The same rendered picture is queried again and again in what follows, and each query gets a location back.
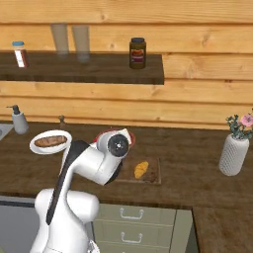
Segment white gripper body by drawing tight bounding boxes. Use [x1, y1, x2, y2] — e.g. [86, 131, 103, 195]
[87, 239, 101, 253]

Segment yellow croissant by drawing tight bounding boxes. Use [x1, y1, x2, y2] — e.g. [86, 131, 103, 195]
[133, 160, 150, 180]

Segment brown wooden cutting board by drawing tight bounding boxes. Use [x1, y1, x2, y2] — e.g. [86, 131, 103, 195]
[115, 155, 163, 186]

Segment dark jam jar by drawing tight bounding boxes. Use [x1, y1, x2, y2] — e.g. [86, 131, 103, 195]
[128, 37, 147, 70]

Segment pale green drawer front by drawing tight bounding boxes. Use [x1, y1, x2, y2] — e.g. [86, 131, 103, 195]
[94, 203, 178, 227]
[95, 241, 173, 253]
[92, 218, 176, 247]

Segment grey dishwasher front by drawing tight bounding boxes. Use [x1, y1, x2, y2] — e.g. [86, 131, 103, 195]
[0, 197, 42, 253]

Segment white plate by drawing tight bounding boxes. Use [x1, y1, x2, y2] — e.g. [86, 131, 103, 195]
[29, 129, 73, 155]

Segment brown baguette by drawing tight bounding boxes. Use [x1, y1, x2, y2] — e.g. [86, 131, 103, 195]
[34, 134, 68, 148]

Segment red plate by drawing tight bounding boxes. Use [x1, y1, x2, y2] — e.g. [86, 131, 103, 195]
[91, 127, 137, 146]

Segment small brown pepper grinder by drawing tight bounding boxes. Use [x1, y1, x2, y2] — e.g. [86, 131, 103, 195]
[57, 114, 66, 130]

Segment grey soap dispenser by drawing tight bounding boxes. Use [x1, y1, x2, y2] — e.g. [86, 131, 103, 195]
[6, 104, 31, 135]

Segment white textured vase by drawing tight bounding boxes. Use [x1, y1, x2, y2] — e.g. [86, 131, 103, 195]
[218, 132, 251, 177]

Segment dark wooden shelf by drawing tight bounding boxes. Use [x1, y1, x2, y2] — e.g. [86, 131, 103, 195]
[0, 51, 165, 86]

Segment pink flowers with leaves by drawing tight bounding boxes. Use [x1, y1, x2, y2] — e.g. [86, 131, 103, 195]
[225, 109, 253, 140]

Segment blue-lidded spice bottle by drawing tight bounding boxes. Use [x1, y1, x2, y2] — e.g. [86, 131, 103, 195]
[12, 41, 30, 69]

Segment clear drinking glass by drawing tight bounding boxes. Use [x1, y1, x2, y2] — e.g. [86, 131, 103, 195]
[49, 23, 70, 55]
[71, 25, 92, 64]

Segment silver drawer handle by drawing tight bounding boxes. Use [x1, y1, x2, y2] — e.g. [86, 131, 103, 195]
[119, 207, 145, 221]
[120, 231, 144, 245]

